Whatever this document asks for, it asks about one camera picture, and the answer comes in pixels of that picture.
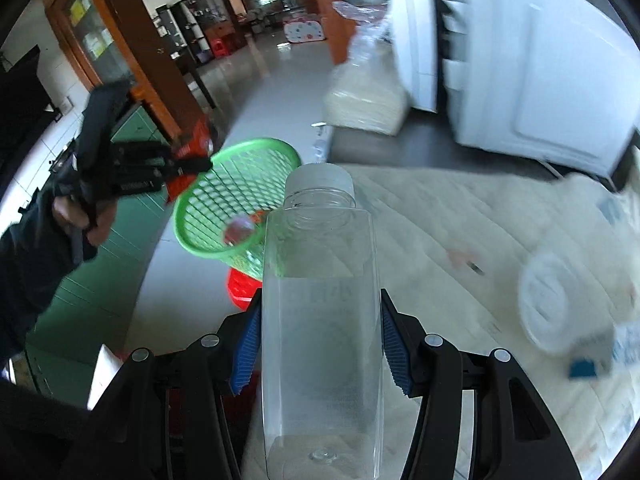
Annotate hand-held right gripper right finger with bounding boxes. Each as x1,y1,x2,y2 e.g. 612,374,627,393
379,287,585,480

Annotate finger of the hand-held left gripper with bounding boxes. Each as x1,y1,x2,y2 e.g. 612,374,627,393
119,156,215,195
114,140,177,165

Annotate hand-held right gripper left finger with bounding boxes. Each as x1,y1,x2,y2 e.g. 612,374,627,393
86,289,264,480

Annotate red snack packet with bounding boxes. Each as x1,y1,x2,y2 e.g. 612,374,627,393
165,117,219,202

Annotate green plastic mesh basket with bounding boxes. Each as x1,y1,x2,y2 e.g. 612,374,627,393
172,137,304,282

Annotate clear plastic bottle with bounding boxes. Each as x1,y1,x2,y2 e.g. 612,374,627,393
260,162,386,480

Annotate red soda can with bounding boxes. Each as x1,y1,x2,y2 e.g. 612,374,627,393
223,211,266,248

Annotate person's left forearm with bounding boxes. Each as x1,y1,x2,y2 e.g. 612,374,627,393
0,187,98,361

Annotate person's left hand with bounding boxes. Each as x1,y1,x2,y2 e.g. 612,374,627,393
51,191,117,248

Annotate red plastic stool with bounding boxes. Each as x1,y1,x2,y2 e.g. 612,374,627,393
226,266,264,312

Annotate black flat panel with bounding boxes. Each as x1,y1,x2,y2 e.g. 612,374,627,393
0,44,57,166

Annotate wooden glass-door cabinet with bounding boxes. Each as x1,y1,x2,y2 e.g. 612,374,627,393
41,0,212,142

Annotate small red stools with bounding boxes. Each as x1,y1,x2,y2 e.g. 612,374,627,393
204,35,237,57

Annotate white quilted cloth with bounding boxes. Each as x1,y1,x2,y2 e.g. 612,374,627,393
240,161,640,480

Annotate white sheet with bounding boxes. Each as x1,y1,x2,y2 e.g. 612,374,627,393
86,344,124,412

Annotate green floor cabinet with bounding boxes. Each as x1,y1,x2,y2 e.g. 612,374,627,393
17,102,173,413

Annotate dotted play tent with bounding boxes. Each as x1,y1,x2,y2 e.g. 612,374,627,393
283,16,326,44

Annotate crumpled clear plastic bags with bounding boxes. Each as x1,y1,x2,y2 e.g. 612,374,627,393
331,0,392,28

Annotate white microwave oven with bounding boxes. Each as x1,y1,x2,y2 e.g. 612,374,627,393
389,0,640,178

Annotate wooden door frame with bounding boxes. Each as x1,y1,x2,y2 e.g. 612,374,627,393
304,0,360,67

